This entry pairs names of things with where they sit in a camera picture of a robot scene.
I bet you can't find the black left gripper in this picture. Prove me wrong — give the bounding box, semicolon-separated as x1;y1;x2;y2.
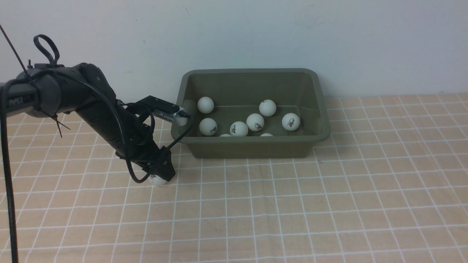
116;144;176;182

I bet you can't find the white ball group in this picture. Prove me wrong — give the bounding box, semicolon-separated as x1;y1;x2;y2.
148;175;168;186

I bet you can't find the white ball plain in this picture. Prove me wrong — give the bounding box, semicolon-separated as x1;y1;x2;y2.
282;112;301;132
199;118;218;136

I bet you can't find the white ball logo top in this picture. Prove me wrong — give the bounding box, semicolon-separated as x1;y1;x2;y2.
258;99;276;117

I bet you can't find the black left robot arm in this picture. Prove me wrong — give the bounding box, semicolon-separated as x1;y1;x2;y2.
1;63;179;181

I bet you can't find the olive plastic bin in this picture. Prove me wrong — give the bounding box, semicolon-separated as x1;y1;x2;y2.
177;68;331;159

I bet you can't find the checkered beige tablecloth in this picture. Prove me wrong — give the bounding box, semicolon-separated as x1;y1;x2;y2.
7;94;468;263

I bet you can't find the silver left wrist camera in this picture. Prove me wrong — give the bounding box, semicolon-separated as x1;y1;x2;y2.
136;96;189;126

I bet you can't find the black camera cable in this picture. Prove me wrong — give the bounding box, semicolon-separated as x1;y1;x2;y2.
0;69;194;263

